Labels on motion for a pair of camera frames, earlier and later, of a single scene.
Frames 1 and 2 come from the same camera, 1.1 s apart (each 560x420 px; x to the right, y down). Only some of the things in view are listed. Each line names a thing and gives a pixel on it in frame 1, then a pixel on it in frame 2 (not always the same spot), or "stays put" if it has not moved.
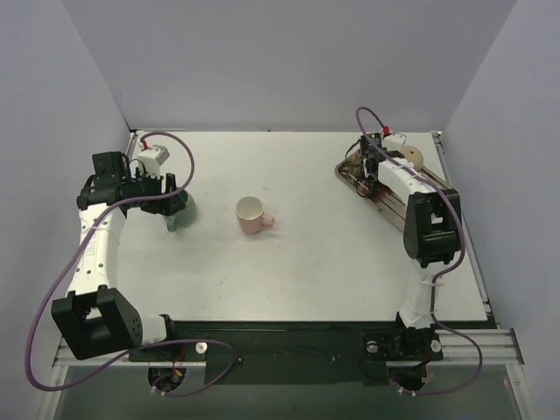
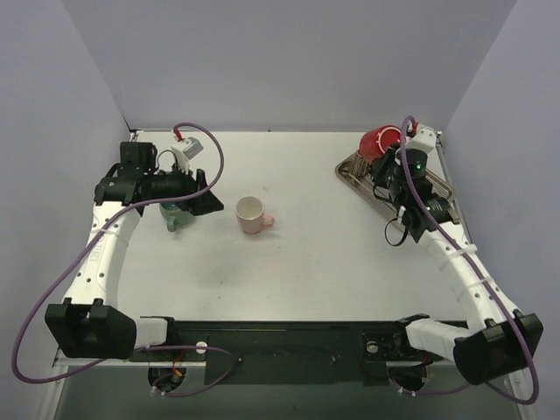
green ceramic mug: x=185 y=217 stays put
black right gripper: x=365 y=162 -> x=384 y=158
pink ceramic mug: x=249 y=211 stays put
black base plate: x=291 y=352 stays put
